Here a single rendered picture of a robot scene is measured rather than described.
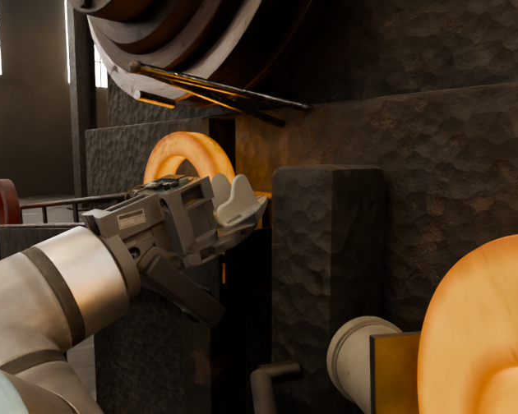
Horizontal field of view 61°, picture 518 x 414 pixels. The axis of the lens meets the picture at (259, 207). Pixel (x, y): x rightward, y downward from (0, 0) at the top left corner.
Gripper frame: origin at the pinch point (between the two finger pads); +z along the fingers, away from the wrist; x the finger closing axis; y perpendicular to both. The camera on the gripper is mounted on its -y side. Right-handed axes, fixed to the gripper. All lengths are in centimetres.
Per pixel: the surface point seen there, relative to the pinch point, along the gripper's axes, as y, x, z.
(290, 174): 5.8, -9.9, -3.9
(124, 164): 3.0, 42.4, 6.0
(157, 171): 4.8, 17.5, -1.8
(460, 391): 2.5, -31.2, -19.6
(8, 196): -4, 95, -3
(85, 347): -83, 144, 12
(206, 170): 5.2, 6.0, -1.8
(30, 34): 170, 1013, 375
